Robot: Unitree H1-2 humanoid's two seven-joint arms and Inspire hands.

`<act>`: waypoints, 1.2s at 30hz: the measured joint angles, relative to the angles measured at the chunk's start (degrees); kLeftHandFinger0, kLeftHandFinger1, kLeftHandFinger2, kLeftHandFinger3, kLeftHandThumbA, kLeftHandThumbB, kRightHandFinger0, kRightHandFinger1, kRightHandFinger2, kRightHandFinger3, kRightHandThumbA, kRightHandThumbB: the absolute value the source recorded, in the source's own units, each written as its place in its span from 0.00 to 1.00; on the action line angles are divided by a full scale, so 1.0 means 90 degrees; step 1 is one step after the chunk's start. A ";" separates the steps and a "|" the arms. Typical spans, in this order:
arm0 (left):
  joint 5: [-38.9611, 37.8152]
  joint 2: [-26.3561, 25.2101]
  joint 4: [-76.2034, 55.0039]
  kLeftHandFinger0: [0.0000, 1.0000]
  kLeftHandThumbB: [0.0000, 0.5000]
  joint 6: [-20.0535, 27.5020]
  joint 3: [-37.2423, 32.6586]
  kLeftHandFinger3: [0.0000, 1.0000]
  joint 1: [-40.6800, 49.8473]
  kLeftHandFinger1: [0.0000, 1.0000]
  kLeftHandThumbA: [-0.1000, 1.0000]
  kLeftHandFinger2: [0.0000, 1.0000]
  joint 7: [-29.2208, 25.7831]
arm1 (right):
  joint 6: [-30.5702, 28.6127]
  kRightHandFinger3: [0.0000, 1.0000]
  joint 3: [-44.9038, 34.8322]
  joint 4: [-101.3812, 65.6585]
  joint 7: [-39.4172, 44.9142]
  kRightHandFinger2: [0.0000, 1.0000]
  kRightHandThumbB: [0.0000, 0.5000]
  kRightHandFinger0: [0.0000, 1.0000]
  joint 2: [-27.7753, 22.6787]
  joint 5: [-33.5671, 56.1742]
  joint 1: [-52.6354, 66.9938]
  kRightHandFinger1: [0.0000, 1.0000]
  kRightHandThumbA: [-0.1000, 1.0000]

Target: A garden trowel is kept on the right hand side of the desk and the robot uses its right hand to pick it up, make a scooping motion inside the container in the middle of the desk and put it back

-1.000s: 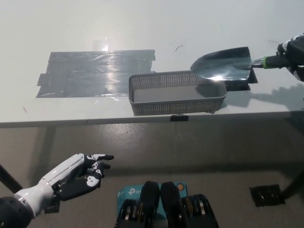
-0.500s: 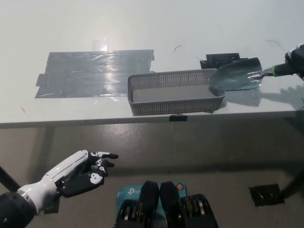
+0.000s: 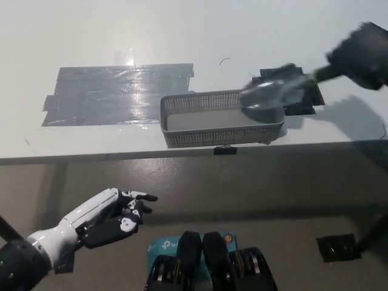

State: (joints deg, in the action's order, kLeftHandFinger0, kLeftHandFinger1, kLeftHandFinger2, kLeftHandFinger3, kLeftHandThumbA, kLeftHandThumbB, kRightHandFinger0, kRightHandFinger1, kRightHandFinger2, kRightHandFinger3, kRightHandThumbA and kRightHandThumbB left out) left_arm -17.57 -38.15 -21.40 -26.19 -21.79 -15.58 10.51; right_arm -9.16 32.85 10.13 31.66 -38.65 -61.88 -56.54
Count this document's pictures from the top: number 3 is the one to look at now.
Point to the large grey duct tape patch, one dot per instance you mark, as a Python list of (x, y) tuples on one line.
[(106, 97)]

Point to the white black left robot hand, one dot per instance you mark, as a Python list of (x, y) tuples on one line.
[(91, 212)]

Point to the grey perforated plastic basket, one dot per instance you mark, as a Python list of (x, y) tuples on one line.
[(218, 133)]

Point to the black tape patch on table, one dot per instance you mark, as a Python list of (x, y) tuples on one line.
[(312, 97)]

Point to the black floor plate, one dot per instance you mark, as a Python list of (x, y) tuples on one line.
[(336, 247)]

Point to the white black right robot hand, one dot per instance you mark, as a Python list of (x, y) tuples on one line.
[(360, 60)]

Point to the black table leg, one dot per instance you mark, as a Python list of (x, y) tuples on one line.
[(373, 233), (9, 230)]

